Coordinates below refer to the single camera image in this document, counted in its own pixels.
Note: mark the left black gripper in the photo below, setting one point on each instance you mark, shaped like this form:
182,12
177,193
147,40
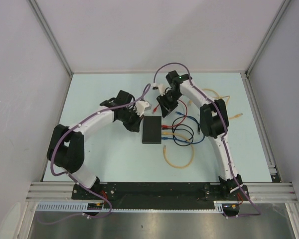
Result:
135,126

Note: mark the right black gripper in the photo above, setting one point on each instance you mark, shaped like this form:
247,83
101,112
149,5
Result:
170,107

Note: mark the black network switch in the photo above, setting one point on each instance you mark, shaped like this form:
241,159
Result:
151,133

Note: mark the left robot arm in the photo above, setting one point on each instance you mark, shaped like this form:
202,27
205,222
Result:
67,145

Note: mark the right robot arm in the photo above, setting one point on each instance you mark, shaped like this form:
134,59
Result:
213,120

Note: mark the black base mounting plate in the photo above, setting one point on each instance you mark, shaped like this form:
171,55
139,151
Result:
167,196

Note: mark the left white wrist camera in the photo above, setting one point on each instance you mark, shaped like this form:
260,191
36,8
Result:
142,106

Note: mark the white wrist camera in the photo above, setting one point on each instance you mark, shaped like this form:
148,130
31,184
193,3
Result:
160,87
142,106

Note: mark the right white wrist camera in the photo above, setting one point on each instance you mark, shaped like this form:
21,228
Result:
160,87

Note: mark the right side aluminium rail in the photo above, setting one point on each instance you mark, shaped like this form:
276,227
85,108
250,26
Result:
271,163

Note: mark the aluminium rail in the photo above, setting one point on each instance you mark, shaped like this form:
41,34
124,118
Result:
259,192
271,163

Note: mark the slotted cable duct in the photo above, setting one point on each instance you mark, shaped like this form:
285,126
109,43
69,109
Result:
87,208

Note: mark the left aluminium frame post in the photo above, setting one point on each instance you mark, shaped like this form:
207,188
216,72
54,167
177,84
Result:
38,13

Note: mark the aluminium frame post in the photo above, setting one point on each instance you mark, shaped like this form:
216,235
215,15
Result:
269,33
38,13

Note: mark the aluminium front rail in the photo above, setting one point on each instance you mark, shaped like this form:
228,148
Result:
259,192

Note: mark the right aluminium frame post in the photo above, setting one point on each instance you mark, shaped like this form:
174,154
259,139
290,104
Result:
269,33

